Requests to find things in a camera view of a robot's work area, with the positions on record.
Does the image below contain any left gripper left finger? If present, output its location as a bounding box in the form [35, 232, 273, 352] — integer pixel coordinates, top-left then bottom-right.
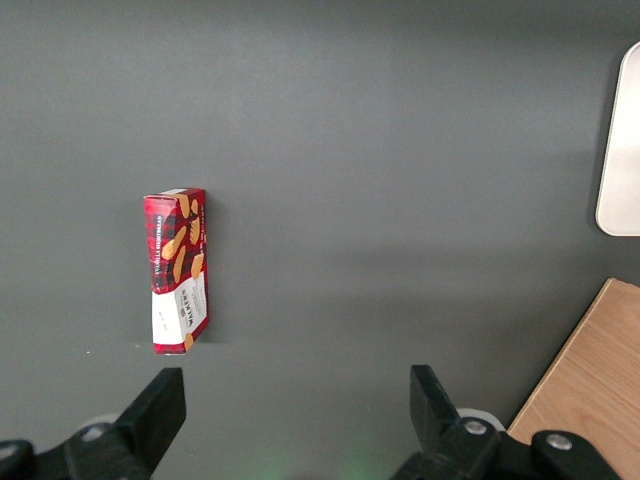
[0, 367, 188, 480]

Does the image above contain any beige plastic tray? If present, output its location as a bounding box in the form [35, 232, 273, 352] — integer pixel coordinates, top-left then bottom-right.
[594, 42, 640, 237]

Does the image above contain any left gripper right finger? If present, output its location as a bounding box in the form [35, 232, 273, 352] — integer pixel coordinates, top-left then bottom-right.
[389, 364, 621, 480]

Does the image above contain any red tartan shortbread box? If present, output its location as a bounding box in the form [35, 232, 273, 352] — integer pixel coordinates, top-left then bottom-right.
[143, 187, 210, 356]

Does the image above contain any wooden drawer cabinet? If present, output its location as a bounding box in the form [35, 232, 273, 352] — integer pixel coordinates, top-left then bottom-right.
[505, 277, 640, 480]

